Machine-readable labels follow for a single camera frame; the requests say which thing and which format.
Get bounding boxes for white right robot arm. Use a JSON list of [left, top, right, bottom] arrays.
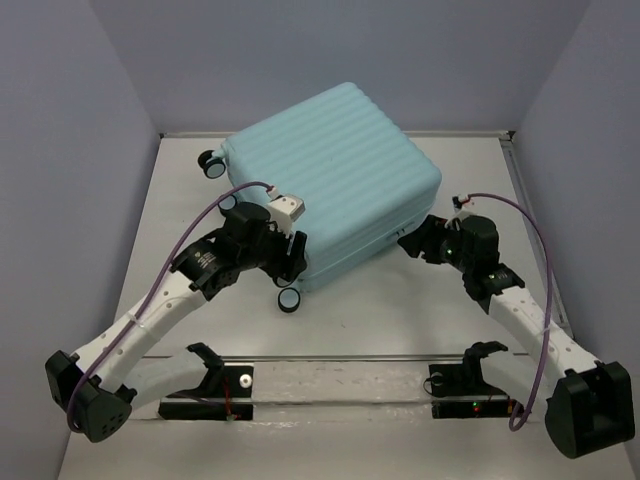
[[398, 215, 635, 459]]

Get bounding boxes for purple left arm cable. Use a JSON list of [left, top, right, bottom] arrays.
[[65, 181, 279, 434]]

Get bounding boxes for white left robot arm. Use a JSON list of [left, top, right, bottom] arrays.
[[45, 195, 307, 443]]

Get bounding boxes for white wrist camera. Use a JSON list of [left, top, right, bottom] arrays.
[[446, 194, 474, 227], [266, 195, 305, 237]]

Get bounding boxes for aluminium table rail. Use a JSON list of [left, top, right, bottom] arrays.
[[501, 130, 571, 326]]

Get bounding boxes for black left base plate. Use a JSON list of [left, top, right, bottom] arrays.
[[157, 363, 254, 421]]

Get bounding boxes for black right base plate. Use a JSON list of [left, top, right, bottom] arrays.
[[423, 363, 515, 420]]

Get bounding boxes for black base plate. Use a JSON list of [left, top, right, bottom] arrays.
[[157, 363, 254, 421], [423, 363, 515, 420]]

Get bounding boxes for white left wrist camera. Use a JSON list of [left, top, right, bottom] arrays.
[[266, 195, 305, 237]]

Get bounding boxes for light blue hard-shell suitcase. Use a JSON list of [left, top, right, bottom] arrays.
[[197, 82, 442, 293]]

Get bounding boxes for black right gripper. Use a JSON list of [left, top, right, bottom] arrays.
[[396, 214, 473, 273]]

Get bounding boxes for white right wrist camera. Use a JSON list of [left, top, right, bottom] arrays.
[[446, 194, 474, 227]]

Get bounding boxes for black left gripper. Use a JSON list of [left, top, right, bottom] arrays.
[[239, 218, 307, 282]]

